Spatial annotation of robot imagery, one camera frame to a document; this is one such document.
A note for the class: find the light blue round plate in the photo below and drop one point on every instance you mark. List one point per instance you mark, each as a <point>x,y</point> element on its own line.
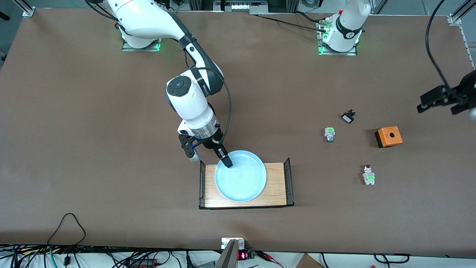
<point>241,182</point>

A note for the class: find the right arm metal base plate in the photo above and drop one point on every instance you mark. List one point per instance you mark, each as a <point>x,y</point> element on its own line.
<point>148,47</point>

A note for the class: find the grey camera mount beam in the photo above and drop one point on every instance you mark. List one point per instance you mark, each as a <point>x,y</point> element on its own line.
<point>227,258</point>

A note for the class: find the brown cardboard piece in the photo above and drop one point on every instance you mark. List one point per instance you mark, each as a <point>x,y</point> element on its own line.
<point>308,261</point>

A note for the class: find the aluminium frame profile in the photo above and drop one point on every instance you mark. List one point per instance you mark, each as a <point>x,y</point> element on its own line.
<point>459,16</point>
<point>26,10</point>

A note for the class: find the white perforated rail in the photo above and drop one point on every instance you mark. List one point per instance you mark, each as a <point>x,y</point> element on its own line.
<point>468,46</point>

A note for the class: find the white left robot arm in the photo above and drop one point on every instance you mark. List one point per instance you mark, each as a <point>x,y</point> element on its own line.
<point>346,29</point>

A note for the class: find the white power strip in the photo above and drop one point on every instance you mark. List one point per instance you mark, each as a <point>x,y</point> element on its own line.
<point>243,6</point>

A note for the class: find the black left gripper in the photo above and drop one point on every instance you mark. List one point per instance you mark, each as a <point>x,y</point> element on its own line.
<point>462,93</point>

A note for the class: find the red push button switch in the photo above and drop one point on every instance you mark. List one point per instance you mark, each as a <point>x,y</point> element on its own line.
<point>369,176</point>

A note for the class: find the orange button enclosure box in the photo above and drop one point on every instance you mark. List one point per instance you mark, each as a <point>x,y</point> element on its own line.
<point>389,137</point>

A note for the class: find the orange black connector device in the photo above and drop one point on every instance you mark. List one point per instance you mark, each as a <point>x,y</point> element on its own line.
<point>143,263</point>

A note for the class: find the green push button switch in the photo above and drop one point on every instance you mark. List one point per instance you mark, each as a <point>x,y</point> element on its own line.
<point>330,134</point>

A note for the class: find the silver metal bracket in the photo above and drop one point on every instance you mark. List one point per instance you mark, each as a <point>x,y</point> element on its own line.
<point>240,242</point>

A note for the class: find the black rectangular switch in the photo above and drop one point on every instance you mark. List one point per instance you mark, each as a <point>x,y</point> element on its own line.
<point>348,118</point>

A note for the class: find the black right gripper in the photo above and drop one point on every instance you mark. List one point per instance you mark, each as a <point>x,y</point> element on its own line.
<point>214,142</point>

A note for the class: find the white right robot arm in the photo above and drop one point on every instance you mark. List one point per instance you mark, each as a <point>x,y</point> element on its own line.
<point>189,100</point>

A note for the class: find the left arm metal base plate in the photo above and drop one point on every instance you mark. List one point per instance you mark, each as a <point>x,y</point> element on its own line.
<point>351,53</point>

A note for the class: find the red digit display module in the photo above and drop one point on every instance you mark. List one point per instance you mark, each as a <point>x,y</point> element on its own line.
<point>243,255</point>

